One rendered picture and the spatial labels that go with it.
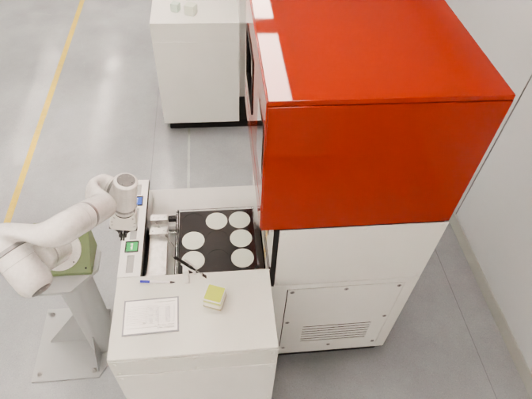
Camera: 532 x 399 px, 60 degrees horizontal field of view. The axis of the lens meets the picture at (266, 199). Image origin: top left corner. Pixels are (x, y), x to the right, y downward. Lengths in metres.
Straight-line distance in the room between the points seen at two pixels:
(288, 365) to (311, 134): 1.70
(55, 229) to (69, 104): 3.23
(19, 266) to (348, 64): 1.12
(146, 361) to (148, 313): 0.18
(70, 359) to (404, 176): 2.11
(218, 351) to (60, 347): 1.41
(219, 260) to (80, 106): 2.76
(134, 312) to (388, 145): 1.12
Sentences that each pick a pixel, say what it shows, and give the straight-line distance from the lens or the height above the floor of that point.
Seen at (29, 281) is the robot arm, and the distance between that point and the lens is 1.45.
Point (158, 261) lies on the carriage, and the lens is 2.11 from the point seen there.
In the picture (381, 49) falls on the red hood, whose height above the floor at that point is 1.82.
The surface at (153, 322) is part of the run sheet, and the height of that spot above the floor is 0.97.
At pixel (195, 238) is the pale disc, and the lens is 2.14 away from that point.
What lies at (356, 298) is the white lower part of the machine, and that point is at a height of 0.66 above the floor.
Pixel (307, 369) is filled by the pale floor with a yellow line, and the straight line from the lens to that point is 2.83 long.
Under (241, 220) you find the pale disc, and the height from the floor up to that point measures 0.90.
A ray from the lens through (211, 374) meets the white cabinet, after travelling 1.99.
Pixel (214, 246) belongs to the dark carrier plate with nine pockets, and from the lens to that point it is 2.11.
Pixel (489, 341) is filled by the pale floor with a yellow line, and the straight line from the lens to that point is 3.23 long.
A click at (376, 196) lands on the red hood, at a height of 1.39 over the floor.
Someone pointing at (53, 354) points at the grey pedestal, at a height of 0.01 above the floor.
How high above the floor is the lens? 2.61
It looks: 49 degrees down
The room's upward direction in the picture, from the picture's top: 4 degrees clockwise
